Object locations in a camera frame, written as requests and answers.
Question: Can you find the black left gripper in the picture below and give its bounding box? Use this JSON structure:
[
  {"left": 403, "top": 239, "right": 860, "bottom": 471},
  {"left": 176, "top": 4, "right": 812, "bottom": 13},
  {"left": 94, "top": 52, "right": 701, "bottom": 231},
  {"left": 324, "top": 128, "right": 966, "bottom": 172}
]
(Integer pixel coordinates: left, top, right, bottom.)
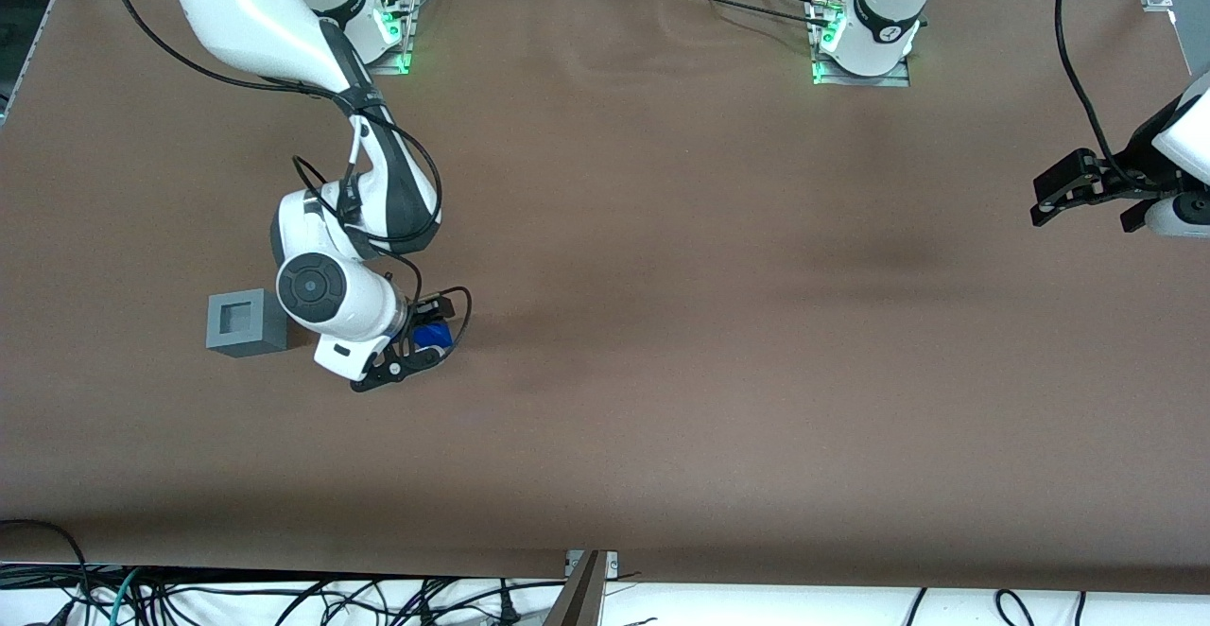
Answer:
[{"left": 1029, "top": 101, "right": 1188, "bottom": 235}]

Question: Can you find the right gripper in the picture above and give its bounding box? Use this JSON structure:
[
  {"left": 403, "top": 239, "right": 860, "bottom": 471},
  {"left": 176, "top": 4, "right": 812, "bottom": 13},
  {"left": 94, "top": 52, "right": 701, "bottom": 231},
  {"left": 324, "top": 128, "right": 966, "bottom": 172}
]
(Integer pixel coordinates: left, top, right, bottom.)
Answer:
[{"left": 351, "top": 296, "right": 458, "bottom": 393}]

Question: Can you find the gray square base block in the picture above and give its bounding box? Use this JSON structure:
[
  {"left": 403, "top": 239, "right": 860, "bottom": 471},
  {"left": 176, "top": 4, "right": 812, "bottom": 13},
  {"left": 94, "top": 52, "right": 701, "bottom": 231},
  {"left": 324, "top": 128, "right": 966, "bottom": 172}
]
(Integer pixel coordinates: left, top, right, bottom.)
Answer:
[{"left": 206, "top": 288, "right": 292, "bottom": 359}]

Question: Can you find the brown table mat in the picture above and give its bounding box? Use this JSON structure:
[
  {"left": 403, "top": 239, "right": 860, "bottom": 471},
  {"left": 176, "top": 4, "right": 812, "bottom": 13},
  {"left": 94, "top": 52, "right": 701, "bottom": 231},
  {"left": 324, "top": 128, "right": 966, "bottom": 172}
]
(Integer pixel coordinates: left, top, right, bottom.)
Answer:
[{"left": 0, "top": 0, "right": 1210, "bottom": 595}]

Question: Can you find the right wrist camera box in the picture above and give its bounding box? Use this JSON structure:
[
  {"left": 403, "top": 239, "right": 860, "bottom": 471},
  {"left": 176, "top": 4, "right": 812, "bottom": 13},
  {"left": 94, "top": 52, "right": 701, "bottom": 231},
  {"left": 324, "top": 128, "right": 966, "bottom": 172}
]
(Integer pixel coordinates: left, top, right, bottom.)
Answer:
[{"left": 314, "top": 333, "right": 391, "bottom": 382}]

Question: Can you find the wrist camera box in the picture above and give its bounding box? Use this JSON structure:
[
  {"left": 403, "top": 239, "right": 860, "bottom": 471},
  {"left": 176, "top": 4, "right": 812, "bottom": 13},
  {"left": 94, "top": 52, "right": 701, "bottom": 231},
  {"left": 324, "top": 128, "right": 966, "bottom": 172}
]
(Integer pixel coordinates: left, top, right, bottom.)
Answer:
[
  {"left": 1143, "top": 192, "right": 1210, "bottom": 238},
  {"left": 314, "top": 333, "right": 391, "bottom": 382}
]

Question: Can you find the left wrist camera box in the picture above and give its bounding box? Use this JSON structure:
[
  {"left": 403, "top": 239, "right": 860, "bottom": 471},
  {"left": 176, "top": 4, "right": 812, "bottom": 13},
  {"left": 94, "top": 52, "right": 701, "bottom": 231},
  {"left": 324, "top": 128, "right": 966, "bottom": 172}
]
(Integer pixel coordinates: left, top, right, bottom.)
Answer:
[{"left": 1143, "top": 192, "right": 1210, "bottom": 238}]

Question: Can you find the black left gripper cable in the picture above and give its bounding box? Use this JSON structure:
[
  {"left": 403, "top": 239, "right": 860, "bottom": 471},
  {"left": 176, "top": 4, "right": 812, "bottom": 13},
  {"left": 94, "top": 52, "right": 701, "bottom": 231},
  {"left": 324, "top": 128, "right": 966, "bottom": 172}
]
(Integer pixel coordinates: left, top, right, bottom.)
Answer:
[{"left": 1053, "top": 0, "right": 1150, "bottom": 192}]

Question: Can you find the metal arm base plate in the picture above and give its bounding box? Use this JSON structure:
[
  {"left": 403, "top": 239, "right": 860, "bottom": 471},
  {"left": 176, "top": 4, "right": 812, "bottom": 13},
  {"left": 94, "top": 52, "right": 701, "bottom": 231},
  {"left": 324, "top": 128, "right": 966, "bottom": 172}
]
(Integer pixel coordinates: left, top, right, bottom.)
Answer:
[
  {"left": 364, "top": 0, "right": 417, "bottom": 77},
  {"left": 810, "top": 0, "right": 913, "bottom": 89}
]

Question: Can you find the metal edge bracket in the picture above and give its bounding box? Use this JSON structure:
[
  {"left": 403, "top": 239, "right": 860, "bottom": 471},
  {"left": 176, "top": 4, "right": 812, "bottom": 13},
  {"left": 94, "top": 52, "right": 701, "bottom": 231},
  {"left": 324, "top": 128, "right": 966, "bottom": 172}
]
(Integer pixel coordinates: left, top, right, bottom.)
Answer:
[{"left": 564, "top": 549, "right": 620, "bottom": 579}]

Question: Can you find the dark camera pole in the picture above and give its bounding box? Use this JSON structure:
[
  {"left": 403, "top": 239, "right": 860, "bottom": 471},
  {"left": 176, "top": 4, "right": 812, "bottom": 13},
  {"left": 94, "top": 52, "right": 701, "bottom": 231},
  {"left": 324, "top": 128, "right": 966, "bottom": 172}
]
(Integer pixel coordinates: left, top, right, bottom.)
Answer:
[{"left": 543, "top": 550, "right": 609, "bottom": 626}]

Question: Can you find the teal cable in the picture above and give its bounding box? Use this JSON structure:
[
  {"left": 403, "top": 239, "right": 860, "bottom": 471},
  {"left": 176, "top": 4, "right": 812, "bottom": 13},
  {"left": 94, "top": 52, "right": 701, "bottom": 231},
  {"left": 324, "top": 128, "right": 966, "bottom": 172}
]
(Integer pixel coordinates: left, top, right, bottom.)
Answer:
[{"left": 105, "top": 566, "right": 146, "bottom": 626}]

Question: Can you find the large black cable loop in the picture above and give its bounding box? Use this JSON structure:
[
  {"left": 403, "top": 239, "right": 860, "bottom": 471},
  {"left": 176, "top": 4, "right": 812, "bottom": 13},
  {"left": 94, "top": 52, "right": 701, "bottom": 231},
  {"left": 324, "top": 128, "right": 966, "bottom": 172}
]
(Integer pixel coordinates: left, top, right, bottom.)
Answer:
[{"left": 0, "top": 518, "right": 92, "bottom": 626}]

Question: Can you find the long black base cable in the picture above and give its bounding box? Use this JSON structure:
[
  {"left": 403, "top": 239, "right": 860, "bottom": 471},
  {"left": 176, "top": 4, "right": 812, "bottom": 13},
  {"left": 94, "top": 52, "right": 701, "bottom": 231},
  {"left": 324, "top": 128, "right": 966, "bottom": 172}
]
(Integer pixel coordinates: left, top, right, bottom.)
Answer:
[{"left": 650, "top": 0, "right": 835, "bottom": 27}]

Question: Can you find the black looped cable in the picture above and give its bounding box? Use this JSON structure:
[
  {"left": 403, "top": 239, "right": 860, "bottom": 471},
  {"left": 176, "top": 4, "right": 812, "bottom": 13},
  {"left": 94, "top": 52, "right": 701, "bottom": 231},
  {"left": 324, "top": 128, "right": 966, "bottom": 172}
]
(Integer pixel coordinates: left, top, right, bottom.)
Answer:
[{"left": 994, "top": 588, "right": 1039, "bottom": 626}]

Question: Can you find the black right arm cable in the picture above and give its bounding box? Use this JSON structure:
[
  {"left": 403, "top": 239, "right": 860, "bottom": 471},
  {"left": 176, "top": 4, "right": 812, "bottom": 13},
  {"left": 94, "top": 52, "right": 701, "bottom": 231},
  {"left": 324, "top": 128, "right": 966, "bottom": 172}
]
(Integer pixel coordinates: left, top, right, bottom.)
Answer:
[{"left": 102, "top": 0, "right": 473, "bottom": 367}]

